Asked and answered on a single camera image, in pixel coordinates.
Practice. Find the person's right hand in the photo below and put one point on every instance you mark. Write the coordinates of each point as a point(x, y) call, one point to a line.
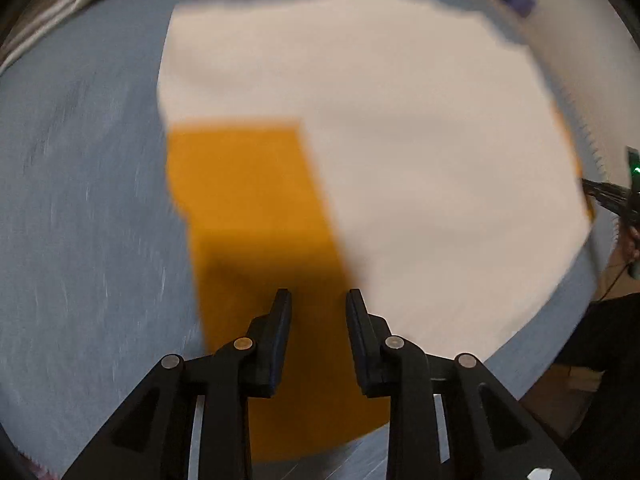
point(632, 242)

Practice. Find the person's dark clothing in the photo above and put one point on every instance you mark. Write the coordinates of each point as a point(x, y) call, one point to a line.
point(605, 360)

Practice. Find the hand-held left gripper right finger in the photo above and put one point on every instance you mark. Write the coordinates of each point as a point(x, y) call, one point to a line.
point(357, 340)

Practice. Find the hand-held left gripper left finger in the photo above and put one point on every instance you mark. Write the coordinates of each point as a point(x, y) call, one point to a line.
point(277, 340)

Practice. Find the beige and yellow jacket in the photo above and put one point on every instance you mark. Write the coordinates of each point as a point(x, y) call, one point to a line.
point(425, 160)

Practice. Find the folded white blanket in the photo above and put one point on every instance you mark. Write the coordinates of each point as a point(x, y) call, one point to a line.
point(55, 5)

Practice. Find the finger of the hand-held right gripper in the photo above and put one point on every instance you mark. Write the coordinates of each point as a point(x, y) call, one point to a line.
point(612, 197)

